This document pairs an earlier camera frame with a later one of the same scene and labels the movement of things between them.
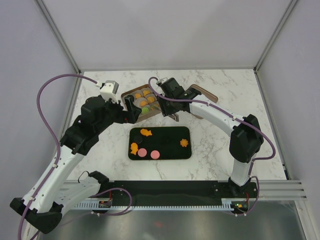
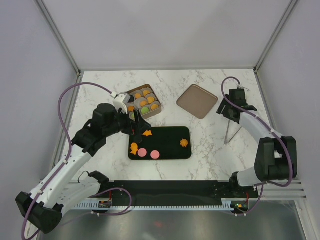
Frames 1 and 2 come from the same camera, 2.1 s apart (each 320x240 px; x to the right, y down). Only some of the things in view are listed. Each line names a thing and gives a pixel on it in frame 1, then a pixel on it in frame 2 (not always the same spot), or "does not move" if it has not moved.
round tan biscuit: x=151 y=99 does not move
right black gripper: x=165 y=110 -> x=224 y=112
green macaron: x=145 y=110 does not move
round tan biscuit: x=146 y=92 does not move
